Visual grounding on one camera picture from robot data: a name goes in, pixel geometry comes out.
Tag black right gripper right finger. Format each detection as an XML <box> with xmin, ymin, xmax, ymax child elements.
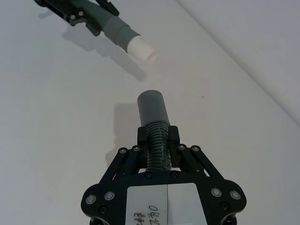
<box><xmin>166</xmin><ymin>125</ymin><xmax>226</xmax><ymax>182</ymax></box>

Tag grey ribbed hose with cuff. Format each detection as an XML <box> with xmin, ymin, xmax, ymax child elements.
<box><xmin>136</xmin><ymin>90</ymin><xmax>173</xmax><ymax>171</ymax></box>

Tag grey tube with white tip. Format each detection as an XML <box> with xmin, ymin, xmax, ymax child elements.
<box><xmin>79</xmin><ymin>0</ymin><xmax>158</xmax><ymax>64</ymax></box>

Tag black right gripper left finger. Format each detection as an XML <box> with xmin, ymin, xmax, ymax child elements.
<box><xmin>99</xmin><ymin>126</ymin><xmax>151</xmax><ymax>186</ymax></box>

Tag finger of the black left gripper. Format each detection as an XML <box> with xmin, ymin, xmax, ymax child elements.
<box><xmin>95</xmin><ymin>0</ymin><xmax>119</xmax><ymax>16</ymax></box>
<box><xmin>34</xmin><ymin>0</ymin><xmax>104</xmax><ymax>37</ymax></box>

